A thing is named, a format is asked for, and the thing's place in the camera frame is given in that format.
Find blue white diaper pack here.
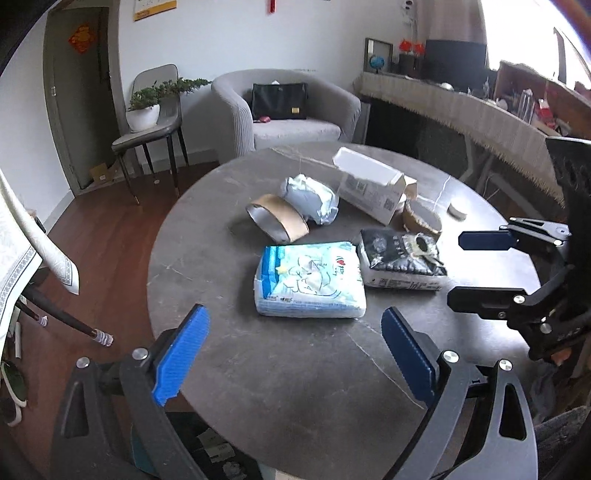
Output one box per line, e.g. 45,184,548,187
254,241,367,319

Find brown packing tape roll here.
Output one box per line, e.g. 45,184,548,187
246,194,311,244

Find picture frame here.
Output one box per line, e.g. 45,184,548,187
364,38,394,73

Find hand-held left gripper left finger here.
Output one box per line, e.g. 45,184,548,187
50,304,211,480

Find beige lace cabinet cloth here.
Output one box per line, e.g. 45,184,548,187
353,71,573,208

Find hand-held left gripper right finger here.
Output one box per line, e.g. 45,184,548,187
381,307,539,480

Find green white slippers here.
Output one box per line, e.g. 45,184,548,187
0,360,28,425

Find white patterned chair cover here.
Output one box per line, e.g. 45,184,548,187
0,168,81,342

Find red door decoration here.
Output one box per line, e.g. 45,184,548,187
68,25,93,55

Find black white plastic package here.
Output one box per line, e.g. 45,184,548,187
359,228,448,292

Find black chair leg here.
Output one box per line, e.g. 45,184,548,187
18,286,115,348

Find white plastic bag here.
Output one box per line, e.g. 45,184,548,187
281,174,340,226

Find brown wooden shelf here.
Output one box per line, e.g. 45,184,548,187
496,60,591,139

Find white cardboard box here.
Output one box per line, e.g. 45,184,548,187
333,147,419,226

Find potted plant white pot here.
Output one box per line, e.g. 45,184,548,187
126,78,212,133

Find grey-green door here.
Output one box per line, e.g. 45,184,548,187
44,7,123,197

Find black television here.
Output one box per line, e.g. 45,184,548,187
424,39,488,90

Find wall calendar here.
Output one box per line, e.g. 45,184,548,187
133,0,178,22

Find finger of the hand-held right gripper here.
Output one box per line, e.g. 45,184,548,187
447,265,573,329
458,217,573,260

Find black handbag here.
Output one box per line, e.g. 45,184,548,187
252,82,309,121

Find grey armchair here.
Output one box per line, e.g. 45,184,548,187
211,69,362,160

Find grey dining chair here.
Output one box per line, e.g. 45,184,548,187
112,64,190,205

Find white metal frame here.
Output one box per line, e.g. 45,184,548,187
459,136,497,195

